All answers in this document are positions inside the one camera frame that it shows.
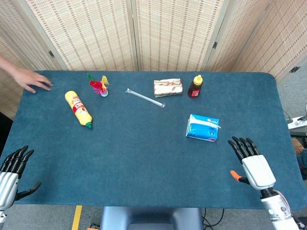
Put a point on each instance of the person's bare hand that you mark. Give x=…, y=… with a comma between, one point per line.
x=32, y=80

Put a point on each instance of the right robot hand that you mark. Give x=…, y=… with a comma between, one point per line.
x=257, y=171

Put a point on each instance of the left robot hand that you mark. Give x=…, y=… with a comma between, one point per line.
x=8, y=177

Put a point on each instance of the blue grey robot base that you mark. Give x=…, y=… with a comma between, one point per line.
x=151, y=218

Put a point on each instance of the person's bare forearm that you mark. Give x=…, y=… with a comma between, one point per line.
x=6, y=64

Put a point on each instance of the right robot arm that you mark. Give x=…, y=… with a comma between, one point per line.
x=279, y=210

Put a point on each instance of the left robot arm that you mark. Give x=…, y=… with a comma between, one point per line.
x=2, y=215

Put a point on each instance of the blue tissue paper pack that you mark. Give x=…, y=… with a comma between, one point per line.
x=202, y=128

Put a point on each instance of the yellow mustard squeeze bottle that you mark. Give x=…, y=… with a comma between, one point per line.
x=78, y=109

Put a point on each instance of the white power strip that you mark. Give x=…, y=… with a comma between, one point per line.
x=297, y=122

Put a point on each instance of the colourful feather shuttlecock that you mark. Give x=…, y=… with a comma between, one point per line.
x=100, y=85

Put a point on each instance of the honey bottle with yellow cap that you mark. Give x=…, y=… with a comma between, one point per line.
x=195, y=86

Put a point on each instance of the blue table cloth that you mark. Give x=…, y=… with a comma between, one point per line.
x=148, y=143

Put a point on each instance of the wrapped drinking straw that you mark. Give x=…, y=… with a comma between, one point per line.
x=145, y=97

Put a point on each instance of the foil wrapped snack package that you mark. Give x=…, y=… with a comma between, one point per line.
x=168, y=87

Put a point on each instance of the woven folding screen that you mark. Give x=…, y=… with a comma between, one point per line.
x=153, y=36

